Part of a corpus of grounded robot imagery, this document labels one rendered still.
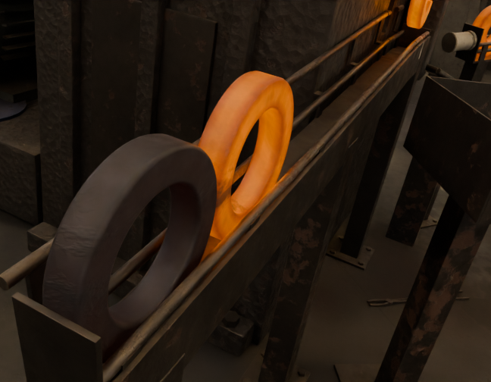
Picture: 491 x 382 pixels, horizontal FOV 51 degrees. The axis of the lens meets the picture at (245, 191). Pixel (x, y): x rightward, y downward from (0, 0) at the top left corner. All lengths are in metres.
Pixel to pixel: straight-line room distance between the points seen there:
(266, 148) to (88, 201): 0.31
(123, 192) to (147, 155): 0.04
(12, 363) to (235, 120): 0.91
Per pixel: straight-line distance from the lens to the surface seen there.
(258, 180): 0.62
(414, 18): 1.34
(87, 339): 0.36
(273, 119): 0.60
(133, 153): 0.37
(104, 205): 0.35
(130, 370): 0.41
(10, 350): 1.30
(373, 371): 1.34
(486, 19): 1.80
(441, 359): 1.47
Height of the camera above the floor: 0.93
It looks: 29 degrees down
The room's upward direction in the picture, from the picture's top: 10 degrees clockwise
